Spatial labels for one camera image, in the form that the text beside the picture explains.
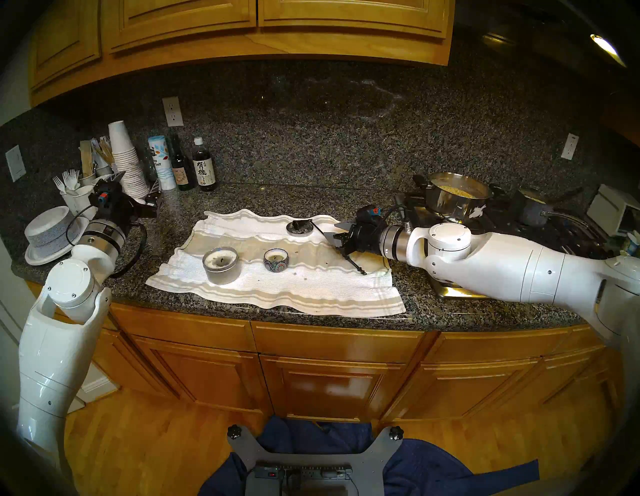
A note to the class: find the bunch of white plastic forks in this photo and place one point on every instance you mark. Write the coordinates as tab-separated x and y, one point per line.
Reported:
70	180

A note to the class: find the white beige striped towel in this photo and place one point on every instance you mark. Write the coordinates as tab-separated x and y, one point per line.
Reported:
320	292

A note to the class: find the round metal snuffer dish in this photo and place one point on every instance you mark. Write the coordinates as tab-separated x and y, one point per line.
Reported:
292	233

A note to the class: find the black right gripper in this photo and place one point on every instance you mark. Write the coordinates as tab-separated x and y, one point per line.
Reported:
367	239

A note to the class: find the wooden wall cabinet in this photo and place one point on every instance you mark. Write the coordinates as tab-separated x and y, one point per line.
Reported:
325	47

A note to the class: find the white cup holding forks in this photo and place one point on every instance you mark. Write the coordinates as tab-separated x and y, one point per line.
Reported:
75	200

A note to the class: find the gray power strip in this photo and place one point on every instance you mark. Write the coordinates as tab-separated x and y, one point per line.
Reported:
315	472

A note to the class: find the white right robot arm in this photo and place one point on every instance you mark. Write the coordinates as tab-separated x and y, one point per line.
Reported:
525	270

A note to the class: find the white countertop appliance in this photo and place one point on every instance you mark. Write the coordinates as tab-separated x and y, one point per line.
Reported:
607	210

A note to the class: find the small patterned bowl candle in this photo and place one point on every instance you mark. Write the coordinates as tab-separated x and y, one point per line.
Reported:
276	266

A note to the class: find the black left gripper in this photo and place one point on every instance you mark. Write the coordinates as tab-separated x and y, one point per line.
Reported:
127	210

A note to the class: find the range hood lamp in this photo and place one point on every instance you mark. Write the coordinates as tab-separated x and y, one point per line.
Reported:
607	49

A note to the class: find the black metal candle snuffer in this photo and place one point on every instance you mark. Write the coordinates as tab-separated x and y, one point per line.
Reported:
360	268

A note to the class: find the white light switch plate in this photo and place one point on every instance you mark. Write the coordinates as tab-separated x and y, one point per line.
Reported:
15	163

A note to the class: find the dark range hood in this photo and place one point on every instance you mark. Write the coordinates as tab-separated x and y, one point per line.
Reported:
525	35

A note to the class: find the blue and white cup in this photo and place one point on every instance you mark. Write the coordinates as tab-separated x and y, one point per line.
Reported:
633	245

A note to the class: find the white sea salt canister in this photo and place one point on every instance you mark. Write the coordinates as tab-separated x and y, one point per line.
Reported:
162	165

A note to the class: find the white wall outlet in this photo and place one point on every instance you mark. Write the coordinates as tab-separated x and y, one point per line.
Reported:
570	146
172	111

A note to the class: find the stack of white paper cups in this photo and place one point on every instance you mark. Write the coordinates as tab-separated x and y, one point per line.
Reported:
125	150

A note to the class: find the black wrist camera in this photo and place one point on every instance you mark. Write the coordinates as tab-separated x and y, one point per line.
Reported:
105	192
369	214

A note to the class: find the wooden wall cabinet door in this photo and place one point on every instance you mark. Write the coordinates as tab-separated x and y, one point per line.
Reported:
350	15
180	17
65	45

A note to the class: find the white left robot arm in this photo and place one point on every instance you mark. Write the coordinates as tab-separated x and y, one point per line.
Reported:
60	350

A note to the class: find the black saucepan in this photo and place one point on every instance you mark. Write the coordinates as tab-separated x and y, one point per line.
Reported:
532	212

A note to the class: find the gray robot base plate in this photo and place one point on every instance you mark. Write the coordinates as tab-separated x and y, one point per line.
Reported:
367	472

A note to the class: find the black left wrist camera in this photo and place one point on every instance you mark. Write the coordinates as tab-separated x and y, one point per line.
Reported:
105	192

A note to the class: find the silver tin candle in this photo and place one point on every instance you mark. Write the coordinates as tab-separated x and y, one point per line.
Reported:
221	272

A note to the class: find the black base knob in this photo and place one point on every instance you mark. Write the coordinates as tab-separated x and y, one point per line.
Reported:
234	431
396	433

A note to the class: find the soy sauce bottle white cap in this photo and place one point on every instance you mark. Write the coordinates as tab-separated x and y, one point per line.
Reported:
205	171

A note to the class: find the stainless steel cooking pot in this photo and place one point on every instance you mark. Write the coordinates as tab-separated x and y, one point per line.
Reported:
457	205

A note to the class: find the dark oil bottle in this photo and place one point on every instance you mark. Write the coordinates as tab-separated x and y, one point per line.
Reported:
183	175

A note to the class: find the stack of white paper plates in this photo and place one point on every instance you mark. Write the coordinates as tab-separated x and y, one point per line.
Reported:
35	257

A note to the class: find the dark blue cloth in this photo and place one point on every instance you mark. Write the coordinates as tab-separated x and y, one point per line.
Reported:
440	465

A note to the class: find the wooden drawer front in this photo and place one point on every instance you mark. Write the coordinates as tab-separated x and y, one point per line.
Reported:
335	342
500	348
180	327

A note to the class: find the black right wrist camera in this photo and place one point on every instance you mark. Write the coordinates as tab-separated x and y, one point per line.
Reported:
369	214

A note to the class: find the bundle of wooden sticks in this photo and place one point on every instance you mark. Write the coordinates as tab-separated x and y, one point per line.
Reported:
86	157

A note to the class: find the wooden base cabinet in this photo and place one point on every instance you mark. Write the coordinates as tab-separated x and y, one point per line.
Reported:
417	370

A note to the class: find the wooden base cabinet door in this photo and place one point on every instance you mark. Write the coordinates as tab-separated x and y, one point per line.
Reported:
332	387
205	375
470	390

